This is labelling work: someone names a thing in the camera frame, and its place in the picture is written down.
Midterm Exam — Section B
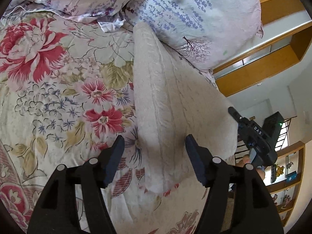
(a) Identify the beige cable-knit sweater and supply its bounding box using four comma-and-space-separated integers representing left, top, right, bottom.
133, 22, 238, 193

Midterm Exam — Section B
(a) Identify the person's right hand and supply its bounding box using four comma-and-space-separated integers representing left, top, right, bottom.
236, 155, 265, 180

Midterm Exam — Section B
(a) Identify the black stair railing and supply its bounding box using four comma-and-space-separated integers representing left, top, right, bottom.
234, 116, 296, 163

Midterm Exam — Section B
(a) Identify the golden figurine on shelf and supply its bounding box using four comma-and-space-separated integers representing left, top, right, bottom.
271, 164, 285, 183

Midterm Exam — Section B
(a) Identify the blue box on shelf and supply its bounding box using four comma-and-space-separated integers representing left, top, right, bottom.
285, 171, 297, 183

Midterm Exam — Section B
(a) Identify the floral bed quilt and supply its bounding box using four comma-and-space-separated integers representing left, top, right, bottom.
1, 11, 208, 233

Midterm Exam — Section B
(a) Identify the blue lavender print pillow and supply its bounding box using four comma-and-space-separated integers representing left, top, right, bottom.
98, 0, 263, 71

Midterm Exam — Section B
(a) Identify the wooden wall shelf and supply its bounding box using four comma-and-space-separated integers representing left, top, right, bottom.
267, 141, 305, 226

